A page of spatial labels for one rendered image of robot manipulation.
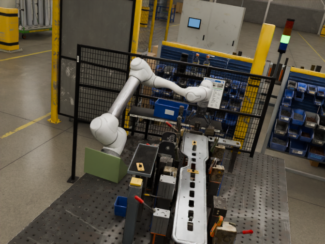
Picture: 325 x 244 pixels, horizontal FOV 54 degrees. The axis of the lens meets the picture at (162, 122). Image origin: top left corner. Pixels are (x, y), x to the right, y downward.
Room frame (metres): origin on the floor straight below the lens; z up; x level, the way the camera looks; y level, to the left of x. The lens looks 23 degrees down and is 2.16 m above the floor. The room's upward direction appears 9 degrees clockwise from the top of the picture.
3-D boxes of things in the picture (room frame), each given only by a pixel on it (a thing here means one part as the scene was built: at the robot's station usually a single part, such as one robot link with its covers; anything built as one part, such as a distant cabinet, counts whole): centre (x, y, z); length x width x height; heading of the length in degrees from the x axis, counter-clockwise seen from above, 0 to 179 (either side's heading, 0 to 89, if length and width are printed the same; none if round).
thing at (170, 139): (2.08, -0.07, 0.94); 0.18 x 0.13 x 0.49; 177
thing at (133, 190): (1.50, 0.09, 0.92); 0.08 x 0.08 x 0.44; 87
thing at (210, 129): (2.70, -0.44, 0.88); 0.08 x 0.08 x 0.36; 87
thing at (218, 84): (2.98, -0.43, 1.30); 0.23 x 0.02 x 0.31; 87
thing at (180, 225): (1.95, -0.28, 1.00); 1.38 x 0.22 x 0.02; 177
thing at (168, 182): (1.65, -0.09, 0.90); 0.13 x 0.10 x 0.41; 87
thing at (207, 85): (2.42, -0.29, 1.47); 0.13 x 0.11 x 0.16; 148
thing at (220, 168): (2.02, -0.45, 0.87); 0.12 x 0.09 x 0.35; 87
